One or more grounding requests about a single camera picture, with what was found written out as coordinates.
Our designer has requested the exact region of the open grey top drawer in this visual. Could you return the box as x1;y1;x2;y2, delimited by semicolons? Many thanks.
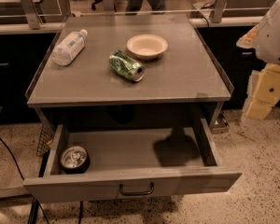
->
24;119;242;203

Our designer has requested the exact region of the grey cabinet table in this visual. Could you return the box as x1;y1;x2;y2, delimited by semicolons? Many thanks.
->
28;14;233;121

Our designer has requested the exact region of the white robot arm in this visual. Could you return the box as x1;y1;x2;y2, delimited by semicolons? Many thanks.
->
236;0;280;125

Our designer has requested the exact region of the white bowl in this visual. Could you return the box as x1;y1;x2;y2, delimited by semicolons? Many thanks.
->
127;35;168;61

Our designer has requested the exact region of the crushed green soda can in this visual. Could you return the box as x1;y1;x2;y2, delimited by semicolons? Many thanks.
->
109;50;145;82

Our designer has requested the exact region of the clear plastic water bottle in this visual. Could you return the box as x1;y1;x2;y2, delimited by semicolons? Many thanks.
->
51;29;88;66

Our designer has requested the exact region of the black floor cable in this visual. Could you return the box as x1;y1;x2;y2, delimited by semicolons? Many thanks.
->
0;129;50;224

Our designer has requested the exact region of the black office chair base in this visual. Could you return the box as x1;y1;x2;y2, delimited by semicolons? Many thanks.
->
91;0;103;10

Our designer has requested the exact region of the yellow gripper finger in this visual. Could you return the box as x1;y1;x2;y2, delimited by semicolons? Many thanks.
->
241;63;280;124
236;25;258;49

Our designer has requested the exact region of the black drawer handle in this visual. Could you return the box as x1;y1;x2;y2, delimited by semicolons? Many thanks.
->
119;182;155;197

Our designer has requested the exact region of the black can in drawer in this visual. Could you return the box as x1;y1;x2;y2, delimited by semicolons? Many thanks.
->
59;146;91;174

